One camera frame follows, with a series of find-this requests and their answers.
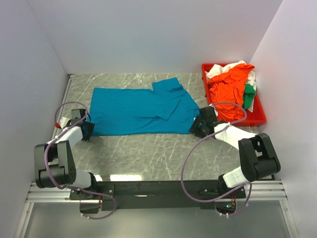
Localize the blue t shirt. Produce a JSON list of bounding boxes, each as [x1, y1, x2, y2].
[[90, 77, 199, 136]]

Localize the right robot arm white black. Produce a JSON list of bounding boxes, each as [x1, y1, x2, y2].
[[190, 107, 281, 198]]

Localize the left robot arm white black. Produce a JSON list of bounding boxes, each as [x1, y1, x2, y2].
[[34, 109, 99, 199]]

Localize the orange t shirt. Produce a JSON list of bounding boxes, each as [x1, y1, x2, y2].
[[208, 63, 255, 121]]

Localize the red plastic bin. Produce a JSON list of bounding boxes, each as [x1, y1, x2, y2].
[[201, 63, 266, 127]]

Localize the white t shirt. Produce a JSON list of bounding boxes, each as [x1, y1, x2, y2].
[[205, 59, 258, 114]]

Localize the green t shirt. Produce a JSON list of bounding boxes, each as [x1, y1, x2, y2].
[[243, 84, 256, 112]]

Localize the black base beam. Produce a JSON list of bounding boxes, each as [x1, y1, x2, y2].
[[69, 179, 247, 214]]

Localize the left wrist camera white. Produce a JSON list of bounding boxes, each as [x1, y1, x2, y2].
[[54, 117, 71, 129]]

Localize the aluminium rail frame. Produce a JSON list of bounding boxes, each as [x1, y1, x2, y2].
[[14, 73, 298, 238]]

